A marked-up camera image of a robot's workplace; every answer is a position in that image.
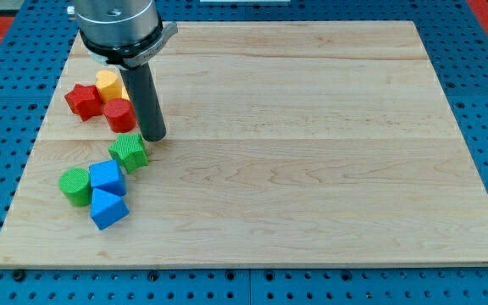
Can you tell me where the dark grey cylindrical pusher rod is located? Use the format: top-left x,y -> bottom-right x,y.
120,64 -> 166,141

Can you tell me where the blue triangle block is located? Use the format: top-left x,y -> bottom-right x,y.
90,188 -> 129,230

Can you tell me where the yellow block behind rod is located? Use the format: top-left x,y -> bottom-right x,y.
121,87 -> 130,101

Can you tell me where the yellow heart block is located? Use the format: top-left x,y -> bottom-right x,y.
95,69 -> 122,103

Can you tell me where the red cylinder block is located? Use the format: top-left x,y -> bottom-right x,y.
103,98 -> 136,133

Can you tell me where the red star block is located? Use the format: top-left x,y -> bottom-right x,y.
64,84 -> 103,121

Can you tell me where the green star block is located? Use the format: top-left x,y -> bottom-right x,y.
108,134 -> 149,174

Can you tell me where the blue cube block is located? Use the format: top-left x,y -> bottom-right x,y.
89,160 -> 126,196

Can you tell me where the green cylinder block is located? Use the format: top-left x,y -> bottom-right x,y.
58,168 -> 92,207

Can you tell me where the wooden board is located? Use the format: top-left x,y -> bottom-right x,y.
0,21 -> 488,269

